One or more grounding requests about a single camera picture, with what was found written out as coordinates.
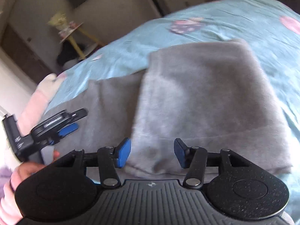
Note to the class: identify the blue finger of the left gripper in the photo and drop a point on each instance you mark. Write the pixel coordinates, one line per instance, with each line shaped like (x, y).
(68, 130)
(77, 115)

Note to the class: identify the grey sweatpants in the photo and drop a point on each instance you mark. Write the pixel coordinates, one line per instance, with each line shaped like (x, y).
(212, 95)

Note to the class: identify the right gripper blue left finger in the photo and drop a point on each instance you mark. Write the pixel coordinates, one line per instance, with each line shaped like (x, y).
(111, 158)

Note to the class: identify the light blue bed sheet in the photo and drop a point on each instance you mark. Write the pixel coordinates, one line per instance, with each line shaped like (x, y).
(270, 28)

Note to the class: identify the left hand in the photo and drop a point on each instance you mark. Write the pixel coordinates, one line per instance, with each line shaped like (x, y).
(22, 172)

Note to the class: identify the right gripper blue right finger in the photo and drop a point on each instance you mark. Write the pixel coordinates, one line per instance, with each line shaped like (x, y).
(194, 160)

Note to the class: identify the wrapped flower bouquet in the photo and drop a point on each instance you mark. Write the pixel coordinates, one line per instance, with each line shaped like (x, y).
(58, 20)

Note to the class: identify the black clothes on table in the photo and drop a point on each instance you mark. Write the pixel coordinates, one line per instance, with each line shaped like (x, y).
(66, 54)

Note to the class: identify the round wooden side table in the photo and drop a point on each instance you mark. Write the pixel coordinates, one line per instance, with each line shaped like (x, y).
(80, 39)

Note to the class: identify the pink sleeve forearm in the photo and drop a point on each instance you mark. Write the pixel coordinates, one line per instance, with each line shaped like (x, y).
(10, 213)

